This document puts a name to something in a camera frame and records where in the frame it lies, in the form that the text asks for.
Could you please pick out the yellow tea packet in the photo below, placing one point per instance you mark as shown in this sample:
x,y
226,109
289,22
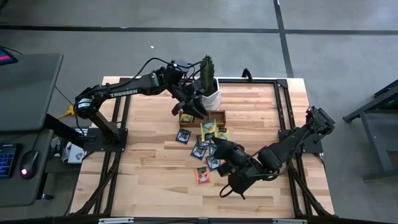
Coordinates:
x,y
207,127
187,118
224,134

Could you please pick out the blue tea packet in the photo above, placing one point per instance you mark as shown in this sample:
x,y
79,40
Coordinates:
x,y
183,136
199,152
202,143

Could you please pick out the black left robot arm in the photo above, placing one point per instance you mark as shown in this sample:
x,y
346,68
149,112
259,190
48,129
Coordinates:
x,y
124,91

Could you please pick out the black computer mouse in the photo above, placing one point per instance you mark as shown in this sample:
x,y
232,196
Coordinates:
x,y
29,163

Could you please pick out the white box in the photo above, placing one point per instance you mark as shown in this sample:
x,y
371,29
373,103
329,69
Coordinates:
x,y
74,155

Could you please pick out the black aluminium table frame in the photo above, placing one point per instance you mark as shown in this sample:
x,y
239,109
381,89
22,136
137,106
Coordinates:
x,y
248,81

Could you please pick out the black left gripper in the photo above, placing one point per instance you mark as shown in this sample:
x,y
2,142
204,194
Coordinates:
x,y
188,91

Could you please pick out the black silver snack packet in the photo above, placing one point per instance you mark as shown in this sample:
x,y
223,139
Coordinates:
x,y
213,150
213,163

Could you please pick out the orange tea packet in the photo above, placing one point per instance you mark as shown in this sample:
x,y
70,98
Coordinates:
x,y
202,175

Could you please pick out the black backlit keyboard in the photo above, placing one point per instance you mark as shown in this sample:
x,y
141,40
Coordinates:
x,y
7,160

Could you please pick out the black table stand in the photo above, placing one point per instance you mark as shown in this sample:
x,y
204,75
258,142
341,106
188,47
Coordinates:
x,y
376,146

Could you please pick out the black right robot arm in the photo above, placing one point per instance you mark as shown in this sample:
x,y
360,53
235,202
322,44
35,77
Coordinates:
x,y
289,140

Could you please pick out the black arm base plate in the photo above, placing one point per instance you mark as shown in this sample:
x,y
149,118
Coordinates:
x,y
314,147
119,144

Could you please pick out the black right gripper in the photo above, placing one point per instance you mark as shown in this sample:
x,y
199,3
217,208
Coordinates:
x,y
234,155

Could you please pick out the black clamp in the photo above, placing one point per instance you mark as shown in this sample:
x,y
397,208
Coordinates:
x,y
248,73

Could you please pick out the grey desk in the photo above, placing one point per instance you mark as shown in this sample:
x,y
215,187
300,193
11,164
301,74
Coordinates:
x,y
28,93

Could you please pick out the silver aluminium bracket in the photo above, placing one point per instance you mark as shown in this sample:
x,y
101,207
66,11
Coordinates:
x,y
116,221
289,221

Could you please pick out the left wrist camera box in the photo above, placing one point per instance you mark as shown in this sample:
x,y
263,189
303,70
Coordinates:
x,y
180,65

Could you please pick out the green cactus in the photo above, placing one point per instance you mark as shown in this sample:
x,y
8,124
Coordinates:
x,y
207,74

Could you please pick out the brown wooden tea box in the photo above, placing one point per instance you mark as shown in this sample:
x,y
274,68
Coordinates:
x,y
219,118

